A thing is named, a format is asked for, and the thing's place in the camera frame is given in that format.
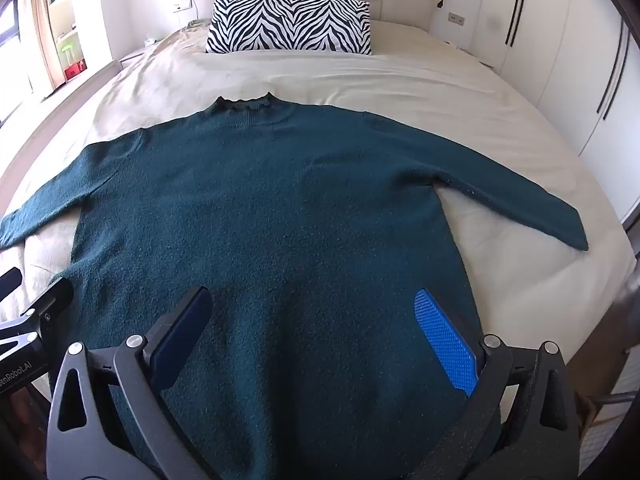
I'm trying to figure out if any white open shelf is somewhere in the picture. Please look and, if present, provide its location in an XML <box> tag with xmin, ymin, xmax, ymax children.
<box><xmin>46</xmin><ymin>0</ymin><xmax>103</xmax><ymax>86</ymax></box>

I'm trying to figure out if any dark teal blanket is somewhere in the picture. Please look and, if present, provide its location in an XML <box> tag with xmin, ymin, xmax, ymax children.
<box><xmin>0</xmin><ymin>91</ymin><xmax>590</xmax><ymax>480</ymax></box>

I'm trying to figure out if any zebra print pillow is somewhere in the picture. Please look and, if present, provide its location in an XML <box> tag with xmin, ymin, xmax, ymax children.
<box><xmin>205</xmin><ymin>0</ymin><xmax>373</xmax><ymax>56</ymax></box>

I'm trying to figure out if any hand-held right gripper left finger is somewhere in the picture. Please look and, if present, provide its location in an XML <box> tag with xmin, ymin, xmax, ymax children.
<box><xmin>45</xmin><ymin>285</ymin><xmax>221</xmax><ymax>480</ymax></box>

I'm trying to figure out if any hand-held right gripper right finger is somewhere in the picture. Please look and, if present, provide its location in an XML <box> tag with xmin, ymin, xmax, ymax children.
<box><xmin>414</xmin><ymin>287</ymin><xmax>583</xmax><ymax>480</ymax></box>

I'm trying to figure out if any beige curtain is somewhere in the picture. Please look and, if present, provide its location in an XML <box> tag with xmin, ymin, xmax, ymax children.
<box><xmin>17</xmin><ymin>0</ymin><xmax>57</xmax><ymax>97</ymax></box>

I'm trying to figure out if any black wardrobe handle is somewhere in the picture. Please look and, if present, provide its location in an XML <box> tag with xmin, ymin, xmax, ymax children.
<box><xmin>504</xmin><ymin>0</ymin><xmax>529</xmax><ymax>47</ymax></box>
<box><xmin>596</xmin><ymin>24</ymin><xmax>632</xmax><ymax>122</ymax></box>

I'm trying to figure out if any white wardrobe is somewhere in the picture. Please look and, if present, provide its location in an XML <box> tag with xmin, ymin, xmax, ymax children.
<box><xmin>477</xmin><ymin>0</ymin><xmax>640</xmax><ymax>228</ymax></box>

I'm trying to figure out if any bed with beige sheet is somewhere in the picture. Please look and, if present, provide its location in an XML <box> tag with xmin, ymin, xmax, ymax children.
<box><xmin>0</xmin><ymin>20</ymin><xmax>640</xmax><ymax>466</ymax></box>

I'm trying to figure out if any white nightstand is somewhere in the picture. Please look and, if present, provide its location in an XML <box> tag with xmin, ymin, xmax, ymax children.
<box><xmin>119</xmin><ymin>40</ymin><xmax>162</xmax><ymax>69</ymax></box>

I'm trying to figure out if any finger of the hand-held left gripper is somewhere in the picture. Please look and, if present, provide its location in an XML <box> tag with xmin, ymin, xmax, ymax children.
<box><xmin>0</xmin><ymin>268</ymin><xmax>24</xmax><ymax>302</ymax></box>
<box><xmin>0</xmin><ymin>277</ymin><xmax>75</xmax><ymax>361</ymax></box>

